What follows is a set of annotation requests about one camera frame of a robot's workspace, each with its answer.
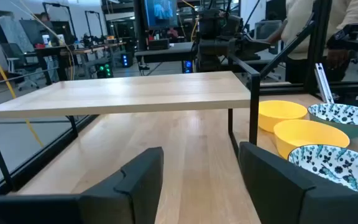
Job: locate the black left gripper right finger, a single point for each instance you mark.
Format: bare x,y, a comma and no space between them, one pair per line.
269,186

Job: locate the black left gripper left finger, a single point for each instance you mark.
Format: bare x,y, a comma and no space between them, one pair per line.
135,193

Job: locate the yellow mini bowl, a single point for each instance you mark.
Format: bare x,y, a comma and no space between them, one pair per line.
306,133
281,109

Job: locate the teal floral patterned bowl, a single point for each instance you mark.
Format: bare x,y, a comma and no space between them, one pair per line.
340,115
337,165

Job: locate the person's forearm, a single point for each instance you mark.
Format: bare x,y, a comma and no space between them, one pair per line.
275,35

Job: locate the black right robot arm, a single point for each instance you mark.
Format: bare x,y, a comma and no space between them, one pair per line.
216,23

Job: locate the computer tower with blue lights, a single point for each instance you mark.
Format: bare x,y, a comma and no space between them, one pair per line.
126,60
187,66

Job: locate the grey desk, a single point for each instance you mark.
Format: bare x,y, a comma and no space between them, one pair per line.
179,50

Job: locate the grey office chair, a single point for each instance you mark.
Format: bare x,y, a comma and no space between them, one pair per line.
267,29

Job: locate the black equipment box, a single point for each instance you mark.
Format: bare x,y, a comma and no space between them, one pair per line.
158,44

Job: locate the monitor with blue screen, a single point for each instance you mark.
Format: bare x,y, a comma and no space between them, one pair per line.
162,12

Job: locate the person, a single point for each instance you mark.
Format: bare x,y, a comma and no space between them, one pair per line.
44,17
297,18

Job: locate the silver aluminium bar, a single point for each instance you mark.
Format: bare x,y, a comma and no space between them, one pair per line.
323,84

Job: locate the computer tower with green lights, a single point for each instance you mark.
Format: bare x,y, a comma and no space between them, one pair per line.
104,70

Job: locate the wooden top desk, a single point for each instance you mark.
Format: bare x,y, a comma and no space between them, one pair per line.
98,48

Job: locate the person's hand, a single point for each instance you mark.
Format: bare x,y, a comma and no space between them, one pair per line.
337,59

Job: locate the black office chair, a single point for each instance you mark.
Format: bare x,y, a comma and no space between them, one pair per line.
17,56

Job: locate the wooden shelf with black frame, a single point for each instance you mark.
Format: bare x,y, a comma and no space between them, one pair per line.
120,90

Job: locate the black stand frame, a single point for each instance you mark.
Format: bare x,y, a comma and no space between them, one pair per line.
70,18
87,21

